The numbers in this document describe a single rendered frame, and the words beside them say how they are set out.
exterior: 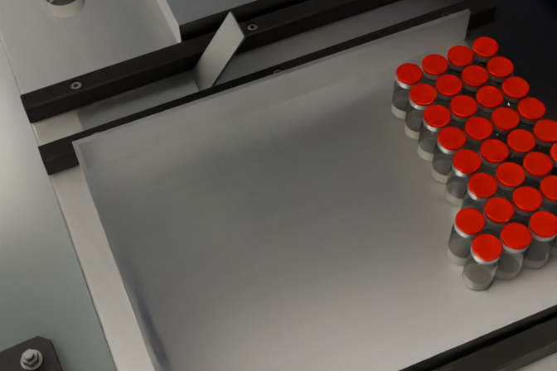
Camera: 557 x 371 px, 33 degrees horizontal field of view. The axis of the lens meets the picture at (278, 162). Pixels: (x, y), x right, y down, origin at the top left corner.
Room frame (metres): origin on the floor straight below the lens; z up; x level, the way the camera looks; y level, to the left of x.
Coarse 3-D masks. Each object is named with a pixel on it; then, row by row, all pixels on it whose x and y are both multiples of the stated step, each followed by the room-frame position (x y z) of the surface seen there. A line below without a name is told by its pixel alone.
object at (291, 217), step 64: (320, 64) 0.49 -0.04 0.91; (384, 64) 0.51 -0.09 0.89; (128, 128) 0.43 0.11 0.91; (192, 128) 0.45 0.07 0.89; (256, 128) 0.45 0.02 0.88; (320, 128) 0.45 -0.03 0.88; (384, 128) 0.44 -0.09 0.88; (128, 192) 0.39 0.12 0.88; (192, 192) 0.39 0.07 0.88; (256, 192) 0.39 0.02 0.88; (320, 192) 0.39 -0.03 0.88; (384, 192) 0.38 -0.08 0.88; (128, 256) 0.34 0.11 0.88; (192, 256) 0.33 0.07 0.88; (256, 256) 0.33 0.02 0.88; (320, 256) 0.33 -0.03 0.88; (384, 256) 0.33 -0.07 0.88; (192, 320) 0.28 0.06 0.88; (256, 320) 0.28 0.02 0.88; (320, 320) 0.28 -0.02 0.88; (384, 320) 0.28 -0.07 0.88; (448, 320) 0.27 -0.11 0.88; (512, 320) 0.26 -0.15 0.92
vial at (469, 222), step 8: (456, 216) 0.33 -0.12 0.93; (464, 216) 0.33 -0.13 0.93; (472, 216) 0.33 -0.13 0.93; (480, 216) 0.33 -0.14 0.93; (456, 224) 0.33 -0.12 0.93; (464, 224) 0.32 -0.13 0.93; (472, 224) 0.32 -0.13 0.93; (480, 224) 0.32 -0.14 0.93; (456, 232) 0.33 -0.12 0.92; (464, 232) 0.32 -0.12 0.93; (472, 232) 0.32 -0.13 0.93; (480, 232) 0.32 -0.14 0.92; (448, 240) 0.33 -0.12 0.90; (456, 240) 0.32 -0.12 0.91; (464, 240) 0.32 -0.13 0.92; (472, 240) 0.32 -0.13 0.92; (448, 248) 0.33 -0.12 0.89; (456, 248) 0.32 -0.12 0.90; (464, 248) 0.32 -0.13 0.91; (448, 256) 0.32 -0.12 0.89; (456, 256) 0.32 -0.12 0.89; (464, 256) 0.32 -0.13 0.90
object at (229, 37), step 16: (224, 32) 0.51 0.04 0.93; (240, 32) 0.50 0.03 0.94; (208, 48) 0.51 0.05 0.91; (224, 48) 0.50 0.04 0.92; (208, 64) 0.50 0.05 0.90; (224, 64) 0.49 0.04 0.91; (176, 80) 0.50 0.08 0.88; (192, 80) 0.50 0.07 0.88; (208, 80) 0.49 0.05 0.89; (128, 96) 0.49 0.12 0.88; (144, 96) 0.49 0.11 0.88; (160, 96) 0.49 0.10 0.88; (176, 96) 0.49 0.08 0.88; (80, 112) 0.47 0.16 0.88; (96, 112) 0.47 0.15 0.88; (112, 112) 0.47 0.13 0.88; (128, 112) 0.47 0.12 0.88
